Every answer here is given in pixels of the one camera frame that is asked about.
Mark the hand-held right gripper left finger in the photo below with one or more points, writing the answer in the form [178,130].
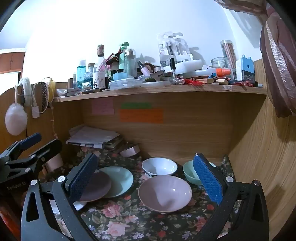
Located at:
[83,178]

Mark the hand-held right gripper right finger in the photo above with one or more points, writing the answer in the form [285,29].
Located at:
[208,178]

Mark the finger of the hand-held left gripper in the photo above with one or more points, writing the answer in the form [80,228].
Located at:
[49,148]
[30,141]

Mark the pink bowl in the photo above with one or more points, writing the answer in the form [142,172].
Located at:
[165,192]

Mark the pale tape roll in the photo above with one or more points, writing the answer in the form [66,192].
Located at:
[54,163]

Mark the purple plate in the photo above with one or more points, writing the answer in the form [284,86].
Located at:
[97,187]

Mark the green bowl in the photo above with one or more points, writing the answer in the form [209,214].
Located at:
[190,172]

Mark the white pom-pom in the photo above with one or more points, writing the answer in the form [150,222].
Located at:
[15,118]

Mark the white paper tag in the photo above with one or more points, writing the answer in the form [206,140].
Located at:
[35,112]

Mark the green plate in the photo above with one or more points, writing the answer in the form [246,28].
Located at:
[120,180]

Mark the stack of white papers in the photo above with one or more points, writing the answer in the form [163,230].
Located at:
[92,136]

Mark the stack of books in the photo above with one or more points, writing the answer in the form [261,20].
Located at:
[114,143]

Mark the brown patterned headband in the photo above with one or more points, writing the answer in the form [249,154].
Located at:
[44,95]

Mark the white bowl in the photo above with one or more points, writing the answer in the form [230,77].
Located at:
[159,165]

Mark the white fluffy headband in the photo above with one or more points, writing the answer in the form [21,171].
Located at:
[24,90]

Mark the white box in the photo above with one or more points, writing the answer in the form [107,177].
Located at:
[129,151]

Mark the floral tablecloth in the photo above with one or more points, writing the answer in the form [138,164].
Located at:
[129,220]

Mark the pink sticky note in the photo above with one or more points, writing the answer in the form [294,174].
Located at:
[103,106]

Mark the blue liquid bottle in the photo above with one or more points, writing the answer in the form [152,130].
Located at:
[81,73]

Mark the wooden cabinet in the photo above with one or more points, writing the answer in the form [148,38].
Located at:
[11,61]

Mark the orange sticky note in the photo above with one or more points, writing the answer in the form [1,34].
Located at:
[141,115]

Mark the green sticky note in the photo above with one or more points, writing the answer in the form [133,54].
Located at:
[136,105]

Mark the tall clear labelled bottle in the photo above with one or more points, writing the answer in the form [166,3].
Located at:
[100,71]

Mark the bundle of red pencils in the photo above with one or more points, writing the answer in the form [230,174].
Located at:
[196,82]

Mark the clear plastic storage box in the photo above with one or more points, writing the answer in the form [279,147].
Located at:
[124,83]

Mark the wooden shelf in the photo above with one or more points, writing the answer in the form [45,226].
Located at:
[161,90]

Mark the row of red pencils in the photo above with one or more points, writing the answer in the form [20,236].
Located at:
[247,83]

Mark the orange cap bottle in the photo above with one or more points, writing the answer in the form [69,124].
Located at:
[223,71]

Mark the small black cap bottle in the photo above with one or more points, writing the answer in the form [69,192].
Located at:
[172,67]

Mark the green pump bottle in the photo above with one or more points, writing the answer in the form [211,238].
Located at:
[122,56]

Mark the blue pencil sharpener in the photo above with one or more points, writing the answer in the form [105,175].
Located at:
[245,67]

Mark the clear bottle silver cap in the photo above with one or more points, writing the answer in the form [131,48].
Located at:
[130,62]

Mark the pink cosmetic bottle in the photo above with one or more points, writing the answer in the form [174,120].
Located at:
[143,67]

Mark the clear tube of pencils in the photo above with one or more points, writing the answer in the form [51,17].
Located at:
[227,52]

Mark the white brush organizer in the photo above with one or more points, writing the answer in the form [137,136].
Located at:
[173,52]

